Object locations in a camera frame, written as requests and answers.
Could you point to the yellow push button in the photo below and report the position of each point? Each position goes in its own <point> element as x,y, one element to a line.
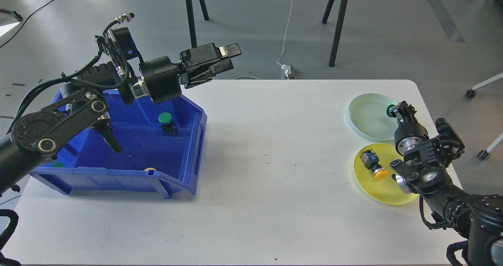
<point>370,160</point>

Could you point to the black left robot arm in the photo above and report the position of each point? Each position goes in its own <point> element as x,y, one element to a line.
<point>55,112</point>

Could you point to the white power adapter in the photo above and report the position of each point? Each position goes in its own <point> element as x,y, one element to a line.
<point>289,72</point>

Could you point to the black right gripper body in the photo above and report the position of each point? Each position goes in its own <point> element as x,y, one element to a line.
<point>408,135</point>

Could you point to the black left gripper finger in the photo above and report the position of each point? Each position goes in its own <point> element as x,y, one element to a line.
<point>208,54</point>
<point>204,74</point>

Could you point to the green button bin corner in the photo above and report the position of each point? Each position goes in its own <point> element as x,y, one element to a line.
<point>58,165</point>

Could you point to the light green plate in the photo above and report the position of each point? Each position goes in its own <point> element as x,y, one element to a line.
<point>368,114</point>

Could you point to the green push button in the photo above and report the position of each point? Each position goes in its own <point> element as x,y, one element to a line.
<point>167,124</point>
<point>389,111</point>

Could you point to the right black stand legs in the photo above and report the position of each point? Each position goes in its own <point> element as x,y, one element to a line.
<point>338,28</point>

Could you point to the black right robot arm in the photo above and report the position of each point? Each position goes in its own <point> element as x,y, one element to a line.
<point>423,171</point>

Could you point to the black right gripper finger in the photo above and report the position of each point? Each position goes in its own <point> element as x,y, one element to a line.
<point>404,112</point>

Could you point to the yellow plate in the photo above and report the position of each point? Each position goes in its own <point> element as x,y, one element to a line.
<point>385,190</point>

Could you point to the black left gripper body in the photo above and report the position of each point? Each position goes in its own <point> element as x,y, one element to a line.
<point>162,79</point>

